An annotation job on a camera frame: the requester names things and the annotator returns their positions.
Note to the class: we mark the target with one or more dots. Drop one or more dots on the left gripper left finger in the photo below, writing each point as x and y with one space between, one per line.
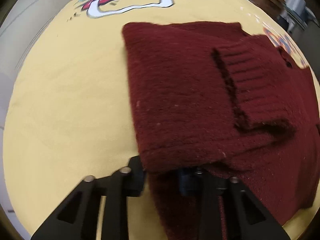
96 203

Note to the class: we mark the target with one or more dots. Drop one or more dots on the dark red knit sweater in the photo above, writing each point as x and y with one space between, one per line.
209 95

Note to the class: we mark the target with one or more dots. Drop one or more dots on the yellow dino print bedspread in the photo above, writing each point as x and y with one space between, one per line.
70 113

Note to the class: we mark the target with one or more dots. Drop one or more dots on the white wardrobe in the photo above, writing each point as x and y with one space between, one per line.
19 31

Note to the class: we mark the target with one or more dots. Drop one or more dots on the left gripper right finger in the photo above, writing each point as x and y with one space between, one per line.
226 208

